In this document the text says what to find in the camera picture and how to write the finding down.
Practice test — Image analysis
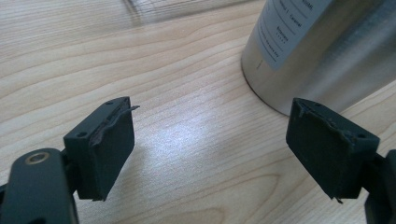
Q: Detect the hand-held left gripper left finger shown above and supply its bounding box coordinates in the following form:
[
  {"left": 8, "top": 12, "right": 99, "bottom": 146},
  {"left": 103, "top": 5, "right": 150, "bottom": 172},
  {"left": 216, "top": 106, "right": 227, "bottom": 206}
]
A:
[{"left": 63, "top": 96, "right": 140, "bottom": 203}]

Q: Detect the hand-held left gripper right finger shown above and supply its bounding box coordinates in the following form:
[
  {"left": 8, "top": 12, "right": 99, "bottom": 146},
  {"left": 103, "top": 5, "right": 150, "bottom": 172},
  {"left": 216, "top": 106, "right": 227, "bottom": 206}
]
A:
[{"left": 285, "top": 97, "right": 381, "bottom": 205}]

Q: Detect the steel tumbler with label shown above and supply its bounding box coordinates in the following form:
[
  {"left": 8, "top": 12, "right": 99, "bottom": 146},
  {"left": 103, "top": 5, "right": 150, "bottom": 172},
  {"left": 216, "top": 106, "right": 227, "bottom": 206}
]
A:
[{"left": 241, "top": 0, "right": 396, "bottom": 117}]

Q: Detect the black wire mesh basket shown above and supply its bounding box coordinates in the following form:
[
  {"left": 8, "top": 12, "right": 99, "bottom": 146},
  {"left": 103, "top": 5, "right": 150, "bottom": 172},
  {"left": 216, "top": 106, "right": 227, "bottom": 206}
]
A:
[{"left": 122, "top": 0, "right": 260, "bottom": 24}]

